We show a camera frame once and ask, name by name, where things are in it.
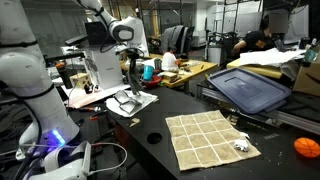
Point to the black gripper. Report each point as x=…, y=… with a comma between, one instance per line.
x=134, y=54

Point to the grey towel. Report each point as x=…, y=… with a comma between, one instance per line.
x=135, y=81

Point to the white towel with dark trim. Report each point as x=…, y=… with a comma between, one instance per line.
x=126, y=101

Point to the tan checked towel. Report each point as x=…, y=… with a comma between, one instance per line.
x=208, y=140

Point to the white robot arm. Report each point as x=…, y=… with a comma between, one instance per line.
x=30, y=76

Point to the teal plastic cup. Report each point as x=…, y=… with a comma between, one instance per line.
x=148, y=72

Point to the red plastic bowl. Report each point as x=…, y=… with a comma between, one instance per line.
x=154, y=81

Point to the white computer box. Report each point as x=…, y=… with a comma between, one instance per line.
x=105, y=70

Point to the plain white towel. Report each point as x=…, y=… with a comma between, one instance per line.
x=148, y=98

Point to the black monitor screen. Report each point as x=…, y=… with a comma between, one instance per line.
x=93, y=36

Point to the grey jacket on chair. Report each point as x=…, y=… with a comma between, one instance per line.
x=175, y=38

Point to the small dotted cardboard box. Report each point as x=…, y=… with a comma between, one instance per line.
x=80, y=80

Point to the pink flat board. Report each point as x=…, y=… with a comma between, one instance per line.
x=86, y=98

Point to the tan tape scrap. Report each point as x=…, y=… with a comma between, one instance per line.
x=134, y=122

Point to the light wooden table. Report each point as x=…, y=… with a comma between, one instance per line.
x=195, y=70

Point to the dark bottle with orange cap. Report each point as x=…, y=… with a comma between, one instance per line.
x=64, y=75

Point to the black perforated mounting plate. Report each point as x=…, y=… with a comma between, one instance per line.
x=96, y=130

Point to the blue plastic bin lid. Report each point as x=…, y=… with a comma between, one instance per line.
x=248, y=88

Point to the white VR headset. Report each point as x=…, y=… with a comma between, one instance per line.
x=66, y=163

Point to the yellow foam slab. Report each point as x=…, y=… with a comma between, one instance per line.
x=256, y=70

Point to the person in black shirt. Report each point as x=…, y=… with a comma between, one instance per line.
x=256, y=41

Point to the white paper scrap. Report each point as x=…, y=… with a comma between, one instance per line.
x=245, y=134

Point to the crumpled silver foil ball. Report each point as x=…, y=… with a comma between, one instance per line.
x=241, y=144

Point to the stack of white papers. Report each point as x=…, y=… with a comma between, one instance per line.
x=270, y=56

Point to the printed cardboard shipping box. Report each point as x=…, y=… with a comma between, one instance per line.
x=308, y=80

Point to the orange toy basketball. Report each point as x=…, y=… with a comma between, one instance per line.
x=307, y=147

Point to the aluminium frame rail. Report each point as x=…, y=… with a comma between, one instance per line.
x=293, y=118

